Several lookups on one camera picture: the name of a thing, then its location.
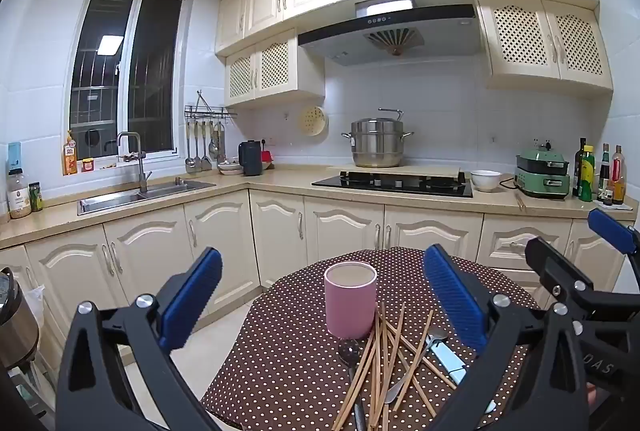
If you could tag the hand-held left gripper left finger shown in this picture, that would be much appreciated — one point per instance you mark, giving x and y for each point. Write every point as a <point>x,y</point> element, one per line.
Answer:
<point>192,301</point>

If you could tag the black kettle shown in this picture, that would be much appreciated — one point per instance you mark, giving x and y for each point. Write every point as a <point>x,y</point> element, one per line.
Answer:
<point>250,158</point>

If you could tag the metal spoon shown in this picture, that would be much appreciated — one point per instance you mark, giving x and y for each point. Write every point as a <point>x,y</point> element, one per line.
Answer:
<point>437,336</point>
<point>349,353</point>

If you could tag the window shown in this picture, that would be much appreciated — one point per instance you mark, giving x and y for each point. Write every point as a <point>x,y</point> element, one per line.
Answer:
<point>150,71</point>

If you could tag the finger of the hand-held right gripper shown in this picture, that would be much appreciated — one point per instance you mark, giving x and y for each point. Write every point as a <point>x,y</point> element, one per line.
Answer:
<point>550,263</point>
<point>610,231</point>

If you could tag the wall utensil rack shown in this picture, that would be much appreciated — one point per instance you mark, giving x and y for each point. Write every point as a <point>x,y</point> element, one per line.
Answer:
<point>210,111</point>

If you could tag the white plastic bag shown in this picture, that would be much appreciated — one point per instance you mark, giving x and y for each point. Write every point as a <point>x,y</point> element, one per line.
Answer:
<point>34,306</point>

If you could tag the yellow green bottle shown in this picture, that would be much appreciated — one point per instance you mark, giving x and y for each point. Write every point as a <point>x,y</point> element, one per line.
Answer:
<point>587,176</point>

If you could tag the small green jar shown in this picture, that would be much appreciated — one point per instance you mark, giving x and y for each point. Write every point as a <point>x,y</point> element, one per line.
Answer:
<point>35,198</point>

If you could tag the bunch of wooden chopsticks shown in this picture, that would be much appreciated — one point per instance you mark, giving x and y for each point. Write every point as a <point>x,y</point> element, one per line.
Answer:
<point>384,341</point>

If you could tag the steel steamer pot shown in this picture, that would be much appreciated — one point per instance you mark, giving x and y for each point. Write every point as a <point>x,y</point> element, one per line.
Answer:
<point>377,146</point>

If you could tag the green electric cooker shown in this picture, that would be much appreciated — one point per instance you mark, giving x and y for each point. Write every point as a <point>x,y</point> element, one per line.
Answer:
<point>542,176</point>

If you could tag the steel faucet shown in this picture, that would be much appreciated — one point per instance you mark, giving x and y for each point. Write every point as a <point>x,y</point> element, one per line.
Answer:
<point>142,171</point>

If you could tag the small red jar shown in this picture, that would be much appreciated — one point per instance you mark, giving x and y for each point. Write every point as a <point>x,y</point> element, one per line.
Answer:
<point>88,165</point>

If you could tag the beige board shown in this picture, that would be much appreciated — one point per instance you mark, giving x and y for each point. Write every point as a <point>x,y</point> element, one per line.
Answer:
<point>435,170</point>

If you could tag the steel sink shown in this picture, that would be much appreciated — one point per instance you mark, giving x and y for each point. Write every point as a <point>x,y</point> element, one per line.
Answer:
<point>130,198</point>

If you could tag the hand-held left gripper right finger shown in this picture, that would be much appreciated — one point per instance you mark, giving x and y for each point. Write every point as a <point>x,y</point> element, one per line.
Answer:
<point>455,301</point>

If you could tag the steel round appliance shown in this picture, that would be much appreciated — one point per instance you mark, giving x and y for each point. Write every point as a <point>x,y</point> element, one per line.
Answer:
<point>17,321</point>

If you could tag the small red container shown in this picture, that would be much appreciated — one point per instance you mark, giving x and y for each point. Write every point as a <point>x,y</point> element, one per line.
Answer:
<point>266,157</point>

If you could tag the brown polka dot tablecloth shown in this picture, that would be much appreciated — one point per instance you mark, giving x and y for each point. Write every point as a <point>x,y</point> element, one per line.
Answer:
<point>280,361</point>

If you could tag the orange bottle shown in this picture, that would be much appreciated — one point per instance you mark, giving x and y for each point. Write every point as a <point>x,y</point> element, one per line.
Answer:
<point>70,158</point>

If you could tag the dark oil bottle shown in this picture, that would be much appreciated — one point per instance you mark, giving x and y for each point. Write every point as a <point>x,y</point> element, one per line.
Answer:
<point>579,166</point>

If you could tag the stacked dishes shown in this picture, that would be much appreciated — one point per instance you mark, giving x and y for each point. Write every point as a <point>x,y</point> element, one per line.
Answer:
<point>229,167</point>

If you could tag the hanging steel ladle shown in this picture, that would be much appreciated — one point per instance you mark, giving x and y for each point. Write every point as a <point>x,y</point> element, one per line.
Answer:
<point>190,163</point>

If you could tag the range hood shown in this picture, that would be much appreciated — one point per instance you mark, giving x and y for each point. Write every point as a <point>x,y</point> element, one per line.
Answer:
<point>350,41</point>

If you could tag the clear jar with white lid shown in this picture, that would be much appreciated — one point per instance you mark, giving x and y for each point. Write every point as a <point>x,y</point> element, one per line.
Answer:
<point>18,196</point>

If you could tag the hanging steel skimmer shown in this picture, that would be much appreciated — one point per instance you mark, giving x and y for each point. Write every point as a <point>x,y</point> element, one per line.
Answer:
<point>214,148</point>

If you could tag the pink cup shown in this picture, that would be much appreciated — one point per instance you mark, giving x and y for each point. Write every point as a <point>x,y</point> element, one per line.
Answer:
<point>350,306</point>

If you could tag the white bowl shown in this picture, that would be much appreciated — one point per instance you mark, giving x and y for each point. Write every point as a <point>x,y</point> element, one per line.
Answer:
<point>485,181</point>

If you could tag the large lattice door cabinet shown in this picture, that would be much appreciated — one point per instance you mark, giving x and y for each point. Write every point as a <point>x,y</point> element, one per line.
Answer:
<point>540,41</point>

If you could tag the small lattice door cabinet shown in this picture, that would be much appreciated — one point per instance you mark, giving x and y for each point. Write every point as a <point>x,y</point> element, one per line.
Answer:
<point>270,66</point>

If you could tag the light blue knife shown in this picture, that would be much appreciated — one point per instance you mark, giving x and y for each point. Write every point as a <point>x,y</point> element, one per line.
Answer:
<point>447,361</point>

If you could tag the dark sauce bottle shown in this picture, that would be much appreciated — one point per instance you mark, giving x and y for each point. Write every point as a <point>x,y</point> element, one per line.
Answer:
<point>604,171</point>

